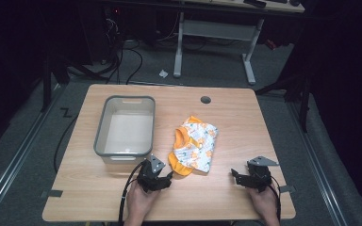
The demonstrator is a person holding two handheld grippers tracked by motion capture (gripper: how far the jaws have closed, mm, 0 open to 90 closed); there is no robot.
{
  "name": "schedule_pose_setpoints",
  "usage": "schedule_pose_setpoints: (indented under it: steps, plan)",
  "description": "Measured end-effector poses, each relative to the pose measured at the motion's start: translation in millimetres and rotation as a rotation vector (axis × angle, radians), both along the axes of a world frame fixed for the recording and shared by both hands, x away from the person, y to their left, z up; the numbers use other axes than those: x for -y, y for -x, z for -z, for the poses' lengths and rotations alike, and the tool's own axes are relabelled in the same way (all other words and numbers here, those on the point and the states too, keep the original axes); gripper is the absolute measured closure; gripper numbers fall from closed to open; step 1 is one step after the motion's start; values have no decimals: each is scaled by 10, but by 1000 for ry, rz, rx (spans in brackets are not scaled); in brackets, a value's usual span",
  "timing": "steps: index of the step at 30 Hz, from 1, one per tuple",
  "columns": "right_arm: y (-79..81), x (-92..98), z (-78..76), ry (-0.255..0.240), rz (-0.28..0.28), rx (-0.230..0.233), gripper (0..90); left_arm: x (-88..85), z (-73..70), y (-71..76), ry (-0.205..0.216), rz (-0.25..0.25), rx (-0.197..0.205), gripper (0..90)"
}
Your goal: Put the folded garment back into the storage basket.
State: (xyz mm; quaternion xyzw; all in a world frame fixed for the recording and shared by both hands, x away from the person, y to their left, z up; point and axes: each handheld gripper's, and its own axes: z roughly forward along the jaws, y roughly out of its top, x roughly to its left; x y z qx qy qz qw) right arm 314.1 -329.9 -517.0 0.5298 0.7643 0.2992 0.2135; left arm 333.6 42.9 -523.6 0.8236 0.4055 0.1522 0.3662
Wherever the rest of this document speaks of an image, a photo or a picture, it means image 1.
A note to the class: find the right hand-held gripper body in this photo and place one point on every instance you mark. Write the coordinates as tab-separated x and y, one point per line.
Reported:
259	175

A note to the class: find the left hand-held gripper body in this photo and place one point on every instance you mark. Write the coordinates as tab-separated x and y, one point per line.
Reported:
149	175

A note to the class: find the person's left hand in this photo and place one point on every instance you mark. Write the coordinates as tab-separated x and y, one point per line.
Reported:
139	204

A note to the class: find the grey tape piece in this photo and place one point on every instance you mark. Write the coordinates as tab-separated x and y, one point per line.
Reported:
54	193
287	189

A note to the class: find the orange and white printed garment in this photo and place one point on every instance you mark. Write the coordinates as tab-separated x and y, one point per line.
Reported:
198	144

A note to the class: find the white bin with grey rim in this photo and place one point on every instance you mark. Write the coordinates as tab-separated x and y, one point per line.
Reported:
127	132

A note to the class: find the dark round table grommet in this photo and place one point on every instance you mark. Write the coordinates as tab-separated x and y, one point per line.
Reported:
205	100

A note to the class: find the black stand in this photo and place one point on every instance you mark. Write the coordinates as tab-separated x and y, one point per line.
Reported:
47	84
301	94

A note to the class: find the crumpled white paper scrap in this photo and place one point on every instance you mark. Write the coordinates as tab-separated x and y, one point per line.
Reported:
163	73

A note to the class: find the light wooden desk top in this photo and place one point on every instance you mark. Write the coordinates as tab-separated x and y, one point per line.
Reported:
264	5

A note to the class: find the metal floor rail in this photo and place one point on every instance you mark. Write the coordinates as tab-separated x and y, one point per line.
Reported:
15	163
317	163

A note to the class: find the white metal desk frame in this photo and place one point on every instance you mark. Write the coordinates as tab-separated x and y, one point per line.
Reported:
215	31

